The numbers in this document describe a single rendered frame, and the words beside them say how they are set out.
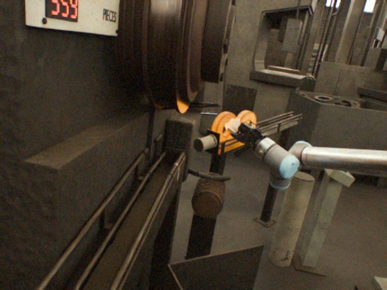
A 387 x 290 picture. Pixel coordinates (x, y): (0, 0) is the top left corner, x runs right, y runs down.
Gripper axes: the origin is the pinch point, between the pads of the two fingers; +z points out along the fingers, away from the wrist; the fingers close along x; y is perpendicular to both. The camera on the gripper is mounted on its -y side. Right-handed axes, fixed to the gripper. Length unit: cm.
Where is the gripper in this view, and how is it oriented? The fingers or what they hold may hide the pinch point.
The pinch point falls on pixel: (226, 124)
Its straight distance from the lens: 140.7
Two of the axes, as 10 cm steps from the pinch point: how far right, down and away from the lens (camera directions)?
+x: -6.9, 1.3, -7.1
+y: 3.3, -8.1, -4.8
